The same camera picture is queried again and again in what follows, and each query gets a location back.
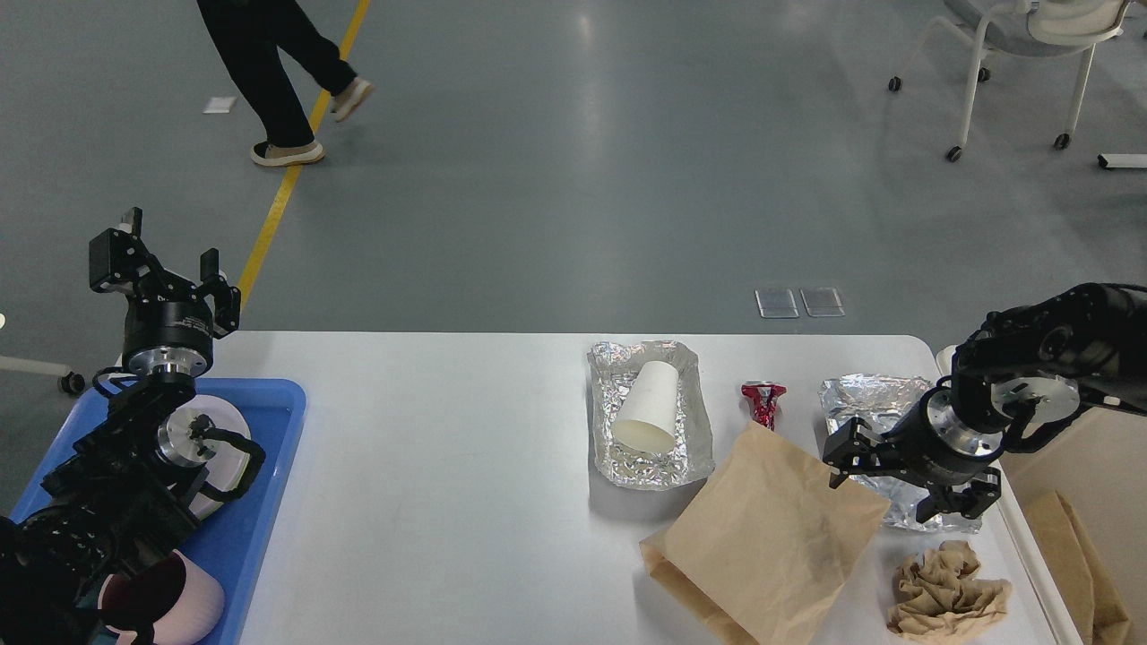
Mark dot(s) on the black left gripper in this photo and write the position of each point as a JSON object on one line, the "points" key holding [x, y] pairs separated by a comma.
{"points": [[162, 335]]}

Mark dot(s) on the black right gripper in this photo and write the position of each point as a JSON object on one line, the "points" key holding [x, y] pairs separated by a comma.
{"points": [[937, 445]]}

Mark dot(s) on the crushed red soda can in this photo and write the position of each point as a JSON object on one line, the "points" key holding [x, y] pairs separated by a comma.
{"points": [[763, 400]]}

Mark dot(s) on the brown paper bag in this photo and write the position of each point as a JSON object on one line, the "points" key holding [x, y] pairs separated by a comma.
{"points": [[762, 552], [1092, 601]]}

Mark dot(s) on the pink plate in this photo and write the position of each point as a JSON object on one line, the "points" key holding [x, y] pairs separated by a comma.
{"points": [[226, 468]]}

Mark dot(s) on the aluminium foil tray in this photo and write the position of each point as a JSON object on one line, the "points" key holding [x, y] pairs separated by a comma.
{"points": [[613, 367]]}

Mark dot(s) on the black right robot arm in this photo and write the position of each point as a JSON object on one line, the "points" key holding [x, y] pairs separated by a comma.
{"points": [[1015, 384]]}

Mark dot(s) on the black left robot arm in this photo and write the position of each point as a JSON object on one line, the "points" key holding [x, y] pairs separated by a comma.
{"points": [[121, 504]]}

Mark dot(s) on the crumpled foil piece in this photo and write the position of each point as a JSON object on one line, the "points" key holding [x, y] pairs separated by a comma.
{"points": [[881, 401]]}

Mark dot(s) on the crumpled brown paper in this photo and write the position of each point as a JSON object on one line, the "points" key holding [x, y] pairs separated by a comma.
{"points": [[939, 597]]}

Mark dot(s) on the white plastic bin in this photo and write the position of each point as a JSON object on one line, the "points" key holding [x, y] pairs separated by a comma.
{"points": [[1098, 464]]}

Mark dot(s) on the grey floor socket plate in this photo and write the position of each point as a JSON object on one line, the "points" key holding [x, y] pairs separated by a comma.
{"points": [[777, 303], [822, 302]]}

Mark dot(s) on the brown paper bag in bin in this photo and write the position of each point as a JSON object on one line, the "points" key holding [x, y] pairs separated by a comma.
{"points": [[1092, 601]]}

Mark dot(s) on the walking person in black trousers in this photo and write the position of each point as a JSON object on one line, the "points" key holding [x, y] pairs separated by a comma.
{"points": [[250, 37]]}

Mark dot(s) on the white paper cup lying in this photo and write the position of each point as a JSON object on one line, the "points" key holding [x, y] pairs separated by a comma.
{"points": [[646, 421]]}

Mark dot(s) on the blue plastic tray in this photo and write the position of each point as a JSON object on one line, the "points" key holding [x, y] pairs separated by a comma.
{"points": [[231, 542]]}

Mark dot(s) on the pink ribbed mug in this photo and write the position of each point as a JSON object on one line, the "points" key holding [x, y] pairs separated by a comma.
{"points": [[173, 602]]}

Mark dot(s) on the white furniture foot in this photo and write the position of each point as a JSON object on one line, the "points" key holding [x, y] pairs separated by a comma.
{"points": [[1122, 161]]}

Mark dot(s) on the white office chair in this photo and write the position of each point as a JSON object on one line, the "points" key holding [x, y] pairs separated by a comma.
{"points": [[1025, 29]]}

